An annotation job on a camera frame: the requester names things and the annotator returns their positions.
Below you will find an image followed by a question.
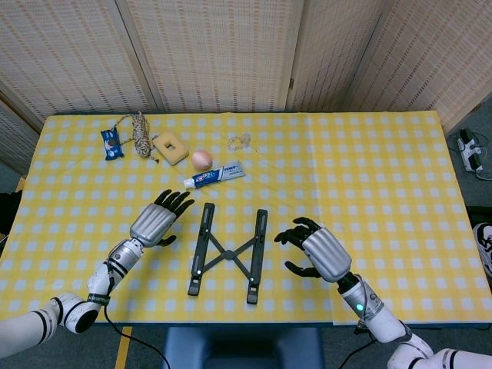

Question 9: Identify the yellow white checkered tablecloth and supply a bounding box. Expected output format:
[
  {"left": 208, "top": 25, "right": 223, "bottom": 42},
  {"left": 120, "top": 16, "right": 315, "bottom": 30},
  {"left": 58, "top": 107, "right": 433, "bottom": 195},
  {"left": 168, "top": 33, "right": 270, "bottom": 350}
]
[{"left": 0, "top": 111, "right": 492, "bottom": 326}]

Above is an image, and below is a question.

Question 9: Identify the woven folding screen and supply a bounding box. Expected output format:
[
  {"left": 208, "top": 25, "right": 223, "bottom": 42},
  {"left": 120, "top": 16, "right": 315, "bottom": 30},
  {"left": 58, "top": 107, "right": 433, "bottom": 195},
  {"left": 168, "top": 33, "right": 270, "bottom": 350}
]
[{"left": 0, "top": 0, "right": 492, "bottom": 166}]

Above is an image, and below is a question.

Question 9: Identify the black object beside table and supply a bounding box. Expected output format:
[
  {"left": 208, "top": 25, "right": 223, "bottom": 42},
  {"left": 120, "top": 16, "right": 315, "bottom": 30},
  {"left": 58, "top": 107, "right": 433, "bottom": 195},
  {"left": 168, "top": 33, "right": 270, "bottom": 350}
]
[{"left": 0, "top": 191, "right": 22, "bottom": 235}]

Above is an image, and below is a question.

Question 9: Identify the white black sneaker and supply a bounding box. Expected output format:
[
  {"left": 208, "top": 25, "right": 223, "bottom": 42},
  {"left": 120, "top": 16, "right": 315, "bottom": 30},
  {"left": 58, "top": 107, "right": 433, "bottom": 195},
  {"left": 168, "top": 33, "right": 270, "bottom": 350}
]
[{"left": 472, "top": 222, "right": 492, "bottom": 278}]

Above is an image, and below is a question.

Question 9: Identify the yellow floor tape strip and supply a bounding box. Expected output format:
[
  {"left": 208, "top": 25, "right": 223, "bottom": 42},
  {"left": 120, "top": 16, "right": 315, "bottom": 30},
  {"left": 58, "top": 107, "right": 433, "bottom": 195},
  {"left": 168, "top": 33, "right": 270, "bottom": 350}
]
[{"left": 115, "top": 326, "right": 134, "bottom": 369}]

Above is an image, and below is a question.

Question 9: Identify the yellow sponge with hole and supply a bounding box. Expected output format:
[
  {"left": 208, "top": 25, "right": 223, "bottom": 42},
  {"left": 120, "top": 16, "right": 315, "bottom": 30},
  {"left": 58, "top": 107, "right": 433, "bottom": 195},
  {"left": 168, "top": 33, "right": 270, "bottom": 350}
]
[{"left": 152, "top": 131, "right": 190, "bottom": 167}]

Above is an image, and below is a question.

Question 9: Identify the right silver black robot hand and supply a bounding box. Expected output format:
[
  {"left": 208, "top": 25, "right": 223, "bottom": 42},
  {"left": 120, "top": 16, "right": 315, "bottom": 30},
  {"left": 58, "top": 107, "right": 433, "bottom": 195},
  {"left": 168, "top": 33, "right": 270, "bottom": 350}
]
[{"left": 274, "top": 217, "right": 353, "bottom": 284}]

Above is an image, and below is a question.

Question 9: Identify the black cable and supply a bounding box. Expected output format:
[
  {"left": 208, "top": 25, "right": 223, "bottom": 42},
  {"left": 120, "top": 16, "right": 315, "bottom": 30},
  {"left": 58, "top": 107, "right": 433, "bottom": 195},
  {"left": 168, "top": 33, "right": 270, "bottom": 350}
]
[
  {"left": 337, "top": 326, "right": 376, "bottom": 369},
  {"left": 103, "top": 303, "right": 172, "bottom": 369}
]

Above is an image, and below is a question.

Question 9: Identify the black folding stand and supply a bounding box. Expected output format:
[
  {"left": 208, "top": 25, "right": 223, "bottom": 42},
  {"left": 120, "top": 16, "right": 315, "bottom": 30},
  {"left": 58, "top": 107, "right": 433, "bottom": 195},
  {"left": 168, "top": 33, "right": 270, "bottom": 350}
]
[{"left": 187, "top": 202, "right": 269, "bottom": 305}]

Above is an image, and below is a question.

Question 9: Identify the blue cookie packet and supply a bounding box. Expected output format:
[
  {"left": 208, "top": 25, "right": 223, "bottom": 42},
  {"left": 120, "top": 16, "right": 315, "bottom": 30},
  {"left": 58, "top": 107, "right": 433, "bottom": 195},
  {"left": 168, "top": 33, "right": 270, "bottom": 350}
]
[{"left": 100, "top": 128, "right": 125, "bottom": 161}]

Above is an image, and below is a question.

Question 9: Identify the clear plastic clip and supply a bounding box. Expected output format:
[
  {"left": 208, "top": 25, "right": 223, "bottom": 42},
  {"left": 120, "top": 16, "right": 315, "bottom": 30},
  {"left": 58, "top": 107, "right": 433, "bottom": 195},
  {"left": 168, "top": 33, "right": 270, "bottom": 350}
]
[{"left": 227, "top": 132, "right": 254, "bottom": 151}]

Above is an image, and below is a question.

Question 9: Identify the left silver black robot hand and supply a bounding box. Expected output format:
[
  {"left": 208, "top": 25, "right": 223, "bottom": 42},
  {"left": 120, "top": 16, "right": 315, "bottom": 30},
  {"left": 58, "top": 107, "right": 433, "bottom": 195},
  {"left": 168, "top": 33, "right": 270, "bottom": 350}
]
[{"left": 129, "top": 189, "right": 195, "bottom": 248}]

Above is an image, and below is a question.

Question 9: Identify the braided rope bundle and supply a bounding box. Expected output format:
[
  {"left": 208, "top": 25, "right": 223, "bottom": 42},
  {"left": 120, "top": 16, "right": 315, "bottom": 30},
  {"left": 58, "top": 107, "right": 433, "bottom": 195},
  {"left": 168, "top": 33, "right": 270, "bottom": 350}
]
[{"left": 114, "top": 111, "right": 161, "bottom": 166}]

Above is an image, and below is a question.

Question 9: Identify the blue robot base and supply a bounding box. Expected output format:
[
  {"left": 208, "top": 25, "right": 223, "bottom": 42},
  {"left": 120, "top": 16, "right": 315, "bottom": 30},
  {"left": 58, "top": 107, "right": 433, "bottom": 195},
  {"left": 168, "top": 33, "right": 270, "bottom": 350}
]
[{"left": 161, "top": 326, "right": 326, "bottom": 369}]

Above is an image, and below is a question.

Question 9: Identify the white power strip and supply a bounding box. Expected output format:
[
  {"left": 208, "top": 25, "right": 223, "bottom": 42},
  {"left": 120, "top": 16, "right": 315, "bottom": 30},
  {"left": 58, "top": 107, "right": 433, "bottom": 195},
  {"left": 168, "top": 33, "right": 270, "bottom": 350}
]
[{"left": 456, "top": 129, "right": 487, "bottom": 173}]

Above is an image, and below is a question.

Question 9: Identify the blue white toothpaste tube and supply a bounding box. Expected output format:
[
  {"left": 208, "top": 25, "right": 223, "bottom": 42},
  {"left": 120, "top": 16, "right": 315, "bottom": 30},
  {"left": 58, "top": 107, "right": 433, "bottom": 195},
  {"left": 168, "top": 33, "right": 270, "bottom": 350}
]
[{"left": 183, "top": 161, "right": 246, "bottom": 190}]

